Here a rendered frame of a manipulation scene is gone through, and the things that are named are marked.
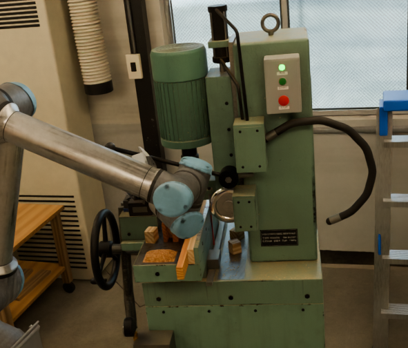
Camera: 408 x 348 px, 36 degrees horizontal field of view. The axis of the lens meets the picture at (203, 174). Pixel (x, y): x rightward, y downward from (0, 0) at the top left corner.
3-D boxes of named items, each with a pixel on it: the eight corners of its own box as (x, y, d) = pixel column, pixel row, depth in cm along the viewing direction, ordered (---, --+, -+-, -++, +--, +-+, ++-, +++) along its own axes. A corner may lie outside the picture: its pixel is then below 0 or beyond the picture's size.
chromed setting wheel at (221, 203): (212, 221, 204) (208, 185, 200) (250, 219, 202) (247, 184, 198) (210, 225, 201) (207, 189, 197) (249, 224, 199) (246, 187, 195)
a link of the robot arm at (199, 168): (207, 173, 162) (195, 215, 166) (218, 161, 172) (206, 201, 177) (174, 161, 163) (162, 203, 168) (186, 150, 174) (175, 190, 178)
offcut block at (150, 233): (150, 237, 210) (148, 226, 209) (159, 237, 209) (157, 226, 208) (145, 243, 207) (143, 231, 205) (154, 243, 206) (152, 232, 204)
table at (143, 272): (145, 204, 253) (143, 190, 250) (221, 201, 248) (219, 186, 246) (105, 284, 197) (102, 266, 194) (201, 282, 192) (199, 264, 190)
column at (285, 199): (253, 232, 229) (237, 32, 203) (315, 230, 225) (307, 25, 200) (250, 263, 208) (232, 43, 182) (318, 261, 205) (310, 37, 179)
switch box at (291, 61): (267, 108, 188) (264, 55, 182) (301, 106, 187) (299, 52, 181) (266, 114, 182) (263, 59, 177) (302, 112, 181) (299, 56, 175)
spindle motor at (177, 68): (166, 135, 216) (154, 44, 205) (217, 132, 214) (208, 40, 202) (157, 152, 200) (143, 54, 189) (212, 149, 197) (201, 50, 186)
